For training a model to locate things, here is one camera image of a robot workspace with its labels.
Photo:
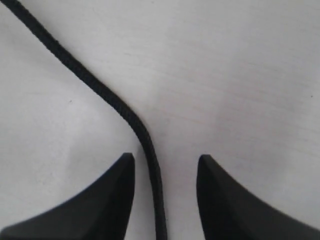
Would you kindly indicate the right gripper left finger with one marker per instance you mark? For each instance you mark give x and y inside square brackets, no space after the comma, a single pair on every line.
[99,212]

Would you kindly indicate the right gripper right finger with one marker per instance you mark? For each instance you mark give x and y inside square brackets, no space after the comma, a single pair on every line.
[228,211]

